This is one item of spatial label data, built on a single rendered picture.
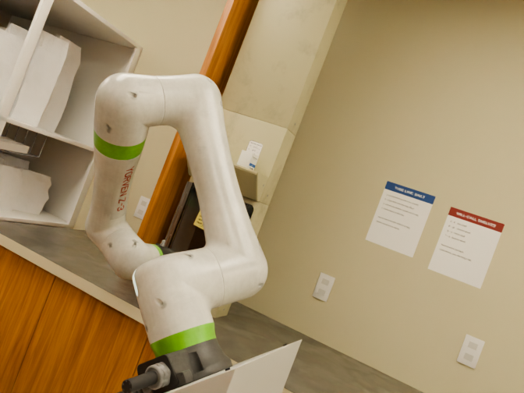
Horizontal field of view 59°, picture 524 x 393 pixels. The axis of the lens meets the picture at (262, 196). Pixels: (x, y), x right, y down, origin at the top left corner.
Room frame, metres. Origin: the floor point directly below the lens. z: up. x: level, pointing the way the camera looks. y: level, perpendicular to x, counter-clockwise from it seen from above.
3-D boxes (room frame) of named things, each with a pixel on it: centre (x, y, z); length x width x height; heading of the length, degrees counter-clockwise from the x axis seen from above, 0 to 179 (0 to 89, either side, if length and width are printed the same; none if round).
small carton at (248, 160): (1.75, 0.10, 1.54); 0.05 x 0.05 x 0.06; 63
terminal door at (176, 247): (1.82, 0.15, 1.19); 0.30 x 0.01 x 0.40; 68
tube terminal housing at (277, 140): (1.95, 0.10, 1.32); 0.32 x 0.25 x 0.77; 68
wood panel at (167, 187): (2.06, 0.30, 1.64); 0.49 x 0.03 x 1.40; 158
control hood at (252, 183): (1.78, 0.17, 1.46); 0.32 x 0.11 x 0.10; 68
